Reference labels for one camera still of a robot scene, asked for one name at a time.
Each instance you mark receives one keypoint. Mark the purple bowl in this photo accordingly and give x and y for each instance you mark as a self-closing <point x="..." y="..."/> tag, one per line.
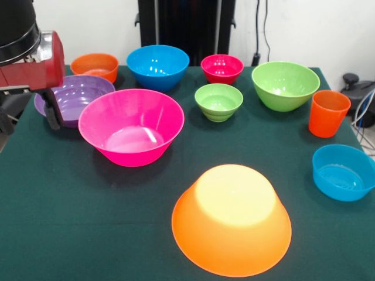
<point x="79" y="93"/>

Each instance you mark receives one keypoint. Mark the blue bowl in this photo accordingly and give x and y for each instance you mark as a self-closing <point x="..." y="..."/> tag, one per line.
<point x="158" y="79"/>

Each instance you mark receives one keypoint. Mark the large pink bowl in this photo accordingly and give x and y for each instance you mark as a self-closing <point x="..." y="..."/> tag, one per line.
<point x="132" y="131"/>

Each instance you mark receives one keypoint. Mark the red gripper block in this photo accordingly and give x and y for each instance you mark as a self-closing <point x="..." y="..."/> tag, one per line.
<point x="44" y="74"/>

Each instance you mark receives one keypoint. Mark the small green bowl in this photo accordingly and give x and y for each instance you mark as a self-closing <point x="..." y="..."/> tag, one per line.
<point x="218" y="99"/>

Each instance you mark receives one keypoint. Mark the orange cup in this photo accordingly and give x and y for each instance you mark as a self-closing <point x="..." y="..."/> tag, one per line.
<point x="93" y="63"/>
<point x="325" y="117"/>

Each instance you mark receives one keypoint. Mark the large orange bowl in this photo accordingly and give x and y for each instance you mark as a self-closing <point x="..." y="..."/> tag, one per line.
<point x="231" y="228"/>

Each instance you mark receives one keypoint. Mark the dark green tablecloth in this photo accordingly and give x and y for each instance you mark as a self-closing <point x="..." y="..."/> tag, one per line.
<point x="88" y="219"/>

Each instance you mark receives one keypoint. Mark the large green bowl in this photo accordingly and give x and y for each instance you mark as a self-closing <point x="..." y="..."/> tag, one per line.
<point x="284" y="85"/>

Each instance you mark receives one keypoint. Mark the small crimson bowl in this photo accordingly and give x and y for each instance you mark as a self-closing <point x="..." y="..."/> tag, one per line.
<point x="222" y="76"/>

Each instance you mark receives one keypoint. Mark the blue cup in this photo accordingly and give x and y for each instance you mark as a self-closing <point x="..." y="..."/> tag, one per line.
<point x="340" y="181"/>

